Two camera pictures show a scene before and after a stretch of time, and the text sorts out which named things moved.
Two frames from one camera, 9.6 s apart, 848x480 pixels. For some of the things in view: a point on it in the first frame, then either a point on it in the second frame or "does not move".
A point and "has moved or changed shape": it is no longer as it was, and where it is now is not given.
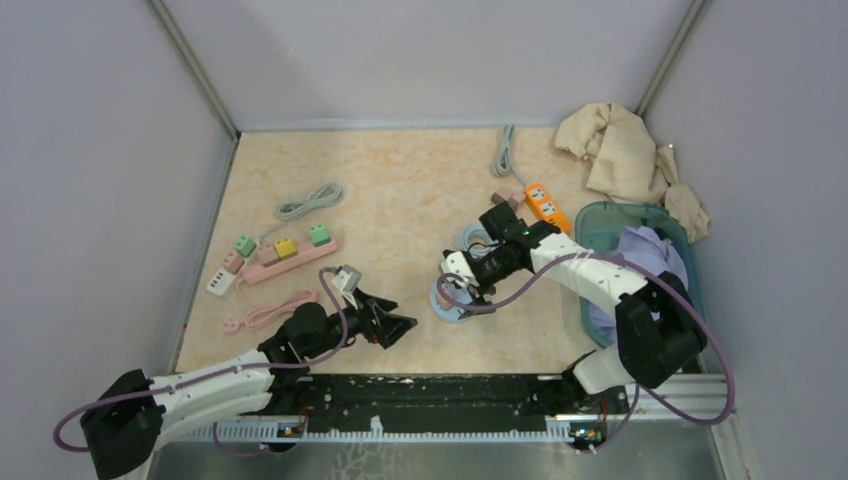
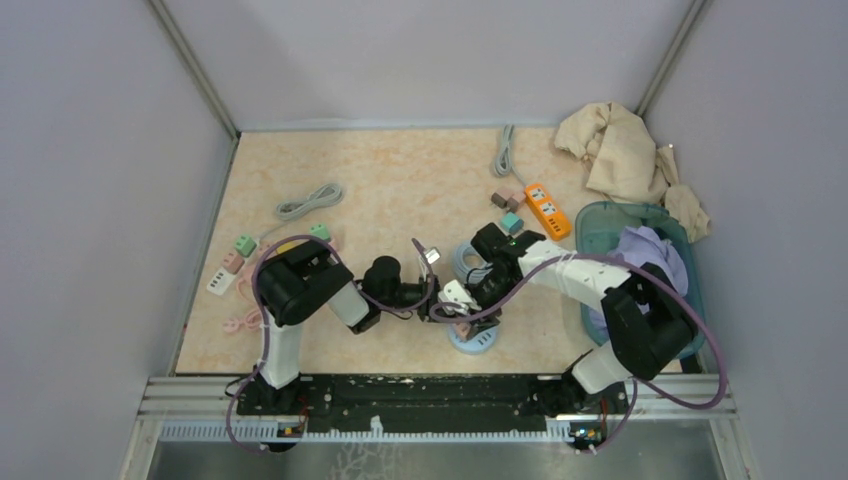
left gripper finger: [380, 305] to [423, 309]
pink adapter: [462, 296] has moved or changed shape
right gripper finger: [478, 302] to [485, 323]
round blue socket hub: [443, 311] has moved or changed shape
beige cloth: [626, 163] does not move
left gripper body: [358, 321] to [423, 288]
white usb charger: [221, 281] does not move
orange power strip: [546, 208] does not move
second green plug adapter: [245, 245] does not move
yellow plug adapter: [285, 247] does not move
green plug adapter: [320, 235] does not move
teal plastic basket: [596, 226] does not move
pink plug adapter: [515, 200] does not move
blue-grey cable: [475, 240] has moved or changed shape
